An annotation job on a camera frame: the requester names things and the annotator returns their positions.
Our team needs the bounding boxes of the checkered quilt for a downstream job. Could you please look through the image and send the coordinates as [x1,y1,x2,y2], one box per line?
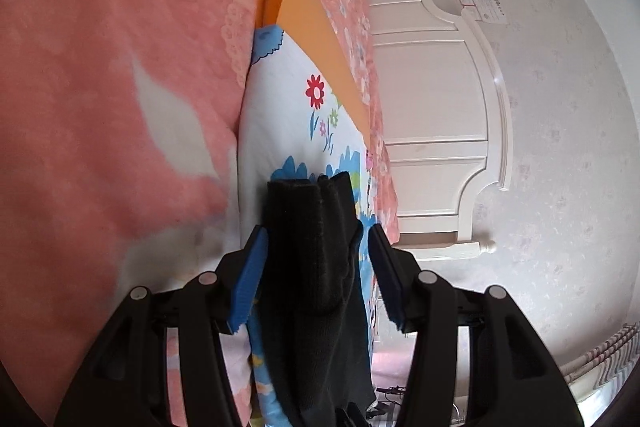
[560,322,639,402]

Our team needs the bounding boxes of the black pants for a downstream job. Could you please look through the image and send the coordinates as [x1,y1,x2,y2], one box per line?
[257,172,374,426]

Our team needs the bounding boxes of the white headboard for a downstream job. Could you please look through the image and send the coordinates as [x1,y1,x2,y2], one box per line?
[368,0,513,263]

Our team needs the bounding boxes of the blue cartoon bed sheet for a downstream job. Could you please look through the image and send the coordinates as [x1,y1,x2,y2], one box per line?
[238,0,376,426]

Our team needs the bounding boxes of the pink floral blanket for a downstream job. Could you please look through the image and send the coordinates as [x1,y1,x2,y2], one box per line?
[1,0,399,424]

